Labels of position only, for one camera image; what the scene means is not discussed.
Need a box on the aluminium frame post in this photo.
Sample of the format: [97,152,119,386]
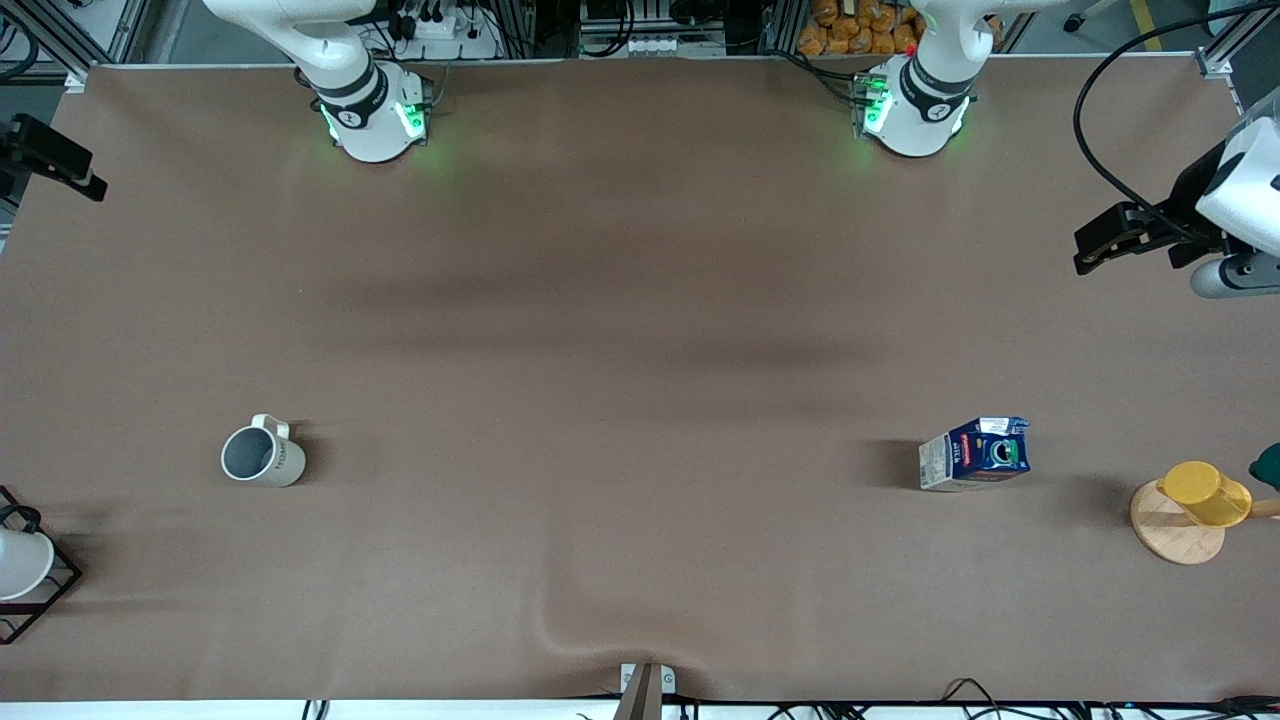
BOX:
[1197,0,1280,79]
[0,0,101,91]

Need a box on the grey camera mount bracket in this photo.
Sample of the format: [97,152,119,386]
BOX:
[620,663,676,720]

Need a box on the pile of orange buns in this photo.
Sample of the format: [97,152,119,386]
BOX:
[798,0,926,56]

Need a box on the white mug grey inside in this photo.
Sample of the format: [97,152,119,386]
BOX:
[221,414,306,488]

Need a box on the yellow plastic cup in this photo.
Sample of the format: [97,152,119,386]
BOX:
[1158,461,1253,528]

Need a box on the round wooden stand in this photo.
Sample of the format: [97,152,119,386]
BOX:
[1131,480,1280,566]

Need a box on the brown table cover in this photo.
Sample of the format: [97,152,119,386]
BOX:
[0,55,1280,703]

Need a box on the black looped cable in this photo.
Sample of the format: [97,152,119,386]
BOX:
[940,678,1016,713]

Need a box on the black wire rack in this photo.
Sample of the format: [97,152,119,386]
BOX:
[0,487,83,644]

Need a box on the blue milk carton green cap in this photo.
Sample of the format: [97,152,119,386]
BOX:
[919,417,1031,492]

